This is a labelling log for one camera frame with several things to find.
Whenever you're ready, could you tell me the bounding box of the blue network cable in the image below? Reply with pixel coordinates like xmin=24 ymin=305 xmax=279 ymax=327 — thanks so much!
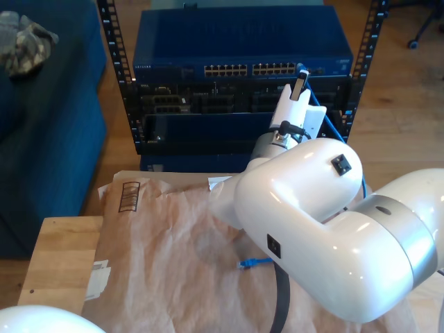
xmin=237 ymin=62 xmax=368 ymax=271

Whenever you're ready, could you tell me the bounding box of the black rack server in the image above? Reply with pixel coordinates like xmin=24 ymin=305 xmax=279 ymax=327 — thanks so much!
xmin=137 ymin=80 xmax=352 ymax=116

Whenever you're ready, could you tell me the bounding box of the white tape strip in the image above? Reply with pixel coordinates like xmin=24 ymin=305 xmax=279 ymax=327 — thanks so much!
xmin=207 ymin=176 xmax=233 ymax=191

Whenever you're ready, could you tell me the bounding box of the brown paper mailer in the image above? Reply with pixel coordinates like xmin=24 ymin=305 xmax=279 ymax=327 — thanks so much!
xmin=78 ymin=169 xmax=420 ymax=333

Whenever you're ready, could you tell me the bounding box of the blue sofa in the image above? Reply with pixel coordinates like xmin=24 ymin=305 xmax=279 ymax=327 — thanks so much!
xmin=0 ymin=0 xmax=108 ymax=259

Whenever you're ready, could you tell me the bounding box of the white shipping label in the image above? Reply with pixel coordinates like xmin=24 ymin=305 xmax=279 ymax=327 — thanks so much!
xmin=85 ymin=259 xmax=112 ymax=301

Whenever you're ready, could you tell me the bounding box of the camouflage cloth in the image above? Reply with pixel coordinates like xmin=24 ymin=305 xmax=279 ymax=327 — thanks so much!
xmin=0 ymin=10 xmax=60 ymax=78

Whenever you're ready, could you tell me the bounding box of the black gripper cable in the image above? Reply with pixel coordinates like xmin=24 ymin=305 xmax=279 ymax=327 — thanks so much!
xmin=266 ymin=120 xmax=308 ymax=143

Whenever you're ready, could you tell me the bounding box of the blue network switch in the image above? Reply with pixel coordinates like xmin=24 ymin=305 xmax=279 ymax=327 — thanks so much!
xmin=133 ymin=6 xmax=354 ymax=83

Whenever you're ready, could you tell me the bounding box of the black rack frame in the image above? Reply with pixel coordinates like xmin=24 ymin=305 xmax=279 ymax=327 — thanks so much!
xmin=96 ymin=0 xmax=390 ymax=155

